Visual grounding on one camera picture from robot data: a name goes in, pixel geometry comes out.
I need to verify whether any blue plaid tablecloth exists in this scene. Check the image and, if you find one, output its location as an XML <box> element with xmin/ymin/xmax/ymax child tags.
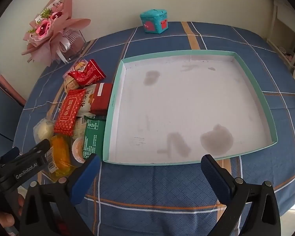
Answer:
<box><xmin>13</xmin><ymin>21</ymin><xmax>295</xmax><ymax>236</ymax></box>

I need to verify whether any clear green-edged cracker packet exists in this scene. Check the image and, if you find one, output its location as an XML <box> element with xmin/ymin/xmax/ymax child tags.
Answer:
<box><xmin>72</xmin><ymin>115</ymin><xmax>89</xmax><ymax>140</ymax></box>

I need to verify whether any white packet with orange print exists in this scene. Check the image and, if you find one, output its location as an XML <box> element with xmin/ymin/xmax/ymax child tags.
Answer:
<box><xmin>77</xmin><ymin>85</ymin><xmax>106</xmax><ymax>117</ymax></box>

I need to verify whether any person's left hand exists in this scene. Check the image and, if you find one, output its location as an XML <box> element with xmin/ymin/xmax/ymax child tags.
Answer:
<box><xmin>0</xmin><ymin>193</ymin><xmax>26</xmax><ymax>229</ymax></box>

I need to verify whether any red crinkled snack packet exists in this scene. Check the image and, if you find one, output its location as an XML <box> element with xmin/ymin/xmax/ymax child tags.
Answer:
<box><xmin>68</xmin><ymin>59</ymin><xmax>106</xmax><ymax>87</ymax></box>

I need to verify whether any teal shallow cardboard box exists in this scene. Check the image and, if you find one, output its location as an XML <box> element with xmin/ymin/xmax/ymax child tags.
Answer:
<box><xmin>102</xmin><ymin>50</ymin><xmax>278</xmax><ymax>166</ymax></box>

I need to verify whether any pink flower bouquet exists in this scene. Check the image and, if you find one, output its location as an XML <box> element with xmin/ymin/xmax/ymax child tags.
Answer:
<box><xmin>21</xmin><ymin>0</ymin><xmax>92</xmax><ymax>67</ymax></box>

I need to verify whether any dark red brick packet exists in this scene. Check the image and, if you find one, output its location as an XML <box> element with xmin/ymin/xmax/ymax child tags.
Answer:
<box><xmin>90</xmin><ymin>83</ymin><xmax>113</xmax><ymax>115</ymax></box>

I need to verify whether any clear acrylic box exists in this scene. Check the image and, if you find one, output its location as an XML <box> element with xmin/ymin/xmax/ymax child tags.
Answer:
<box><xmin>53</xmin><ymin>29</ymin><xmax>87</xmax><ymax>63</ymax></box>

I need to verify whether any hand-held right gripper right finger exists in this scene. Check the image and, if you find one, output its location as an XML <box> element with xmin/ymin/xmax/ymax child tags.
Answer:
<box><xmin>201</xmin><ymin>154</ymin><xmax>288</xmax><ymax>236</ymax></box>

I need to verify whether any purple cream bread packet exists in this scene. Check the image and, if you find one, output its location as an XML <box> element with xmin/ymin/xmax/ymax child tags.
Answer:
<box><xmin>64</xmin><ymin>58</ymin><xmax>89</xmax><ymax>91</ymax></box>

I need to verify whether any teal toy chest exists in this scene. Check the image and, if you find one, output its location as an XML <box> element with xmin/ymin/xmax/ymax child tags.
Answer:
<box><xmin>140</xmin><ymin>8</ymin><xmax>168</xmax><ymax>34</ymax></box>

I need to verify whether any red gold-patterned packet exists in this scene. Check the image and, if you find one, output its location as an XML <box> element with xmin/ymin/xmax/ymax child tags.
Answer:
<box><xmin>53</xmin><ymin>89</ymin><xmax>87</xmax><ymax>136</ymax></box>

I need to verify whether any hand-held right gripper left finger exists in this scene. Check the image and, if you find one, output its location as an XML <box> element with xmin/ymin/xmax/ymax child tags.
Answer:
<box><xmin>19</xmin><ymin>154</ymin><xmax>102</xmax><ymax>236</ymax></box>

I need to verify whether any white round bun packet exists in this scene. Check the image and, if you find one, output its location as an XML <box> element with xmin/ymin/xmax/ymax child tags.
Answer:
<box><xmin>33</xmin><ymin>117</ymin><xmax>56</xmax><ymax>145</ymax></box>

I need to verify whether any small jelly cup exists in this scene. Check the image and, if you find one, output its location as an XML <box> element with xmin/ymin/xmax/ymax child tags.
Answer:
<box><xmin>71</xmin><ymin>137</ymin><xmax>86</xmax><ymax>165</ymax></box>

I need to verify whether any dark green packet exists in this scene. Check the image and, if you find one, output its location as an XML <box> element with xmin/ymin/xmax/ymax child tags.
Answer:
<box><xmin>82</xmin><ymin>119</ymin><xmax>107</xmax><ymax>159</ymax></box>

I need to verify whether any white shelf unit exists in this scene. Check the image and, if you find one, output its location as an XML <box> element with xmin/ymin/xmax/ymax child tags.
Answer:
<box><xmin>266</xmin><ymin>0</ymin><xmax>295</xmax><ymax>68</ymax></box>

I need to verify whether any pink panel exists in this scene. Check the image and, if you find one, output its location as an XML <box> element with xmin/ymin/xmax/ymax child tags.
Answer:
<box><xmin>0</xmin><ymin>75</ymin><xmax>27</xmax><ymax>107</ymax></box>

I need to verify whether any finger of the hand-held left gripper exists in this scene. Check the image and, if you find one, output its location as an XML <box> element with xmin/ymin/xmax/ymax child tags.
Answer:
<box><xmin>0</xmin><ymin>139</ymin><xmax>51</xmax><ymax>171</ymax></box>
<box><xmin>0</xmin><ymin>147</ymin><xmax>20</xmax><ymax>165</ymax></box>

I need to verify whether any yellow cake packet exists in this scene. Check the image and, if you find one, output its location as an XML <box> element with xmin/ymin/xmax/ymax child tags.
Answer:
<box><xmin>45</xmin><ymin>135</ymin><xmax>77</xmax><ymax>177</ymax></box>

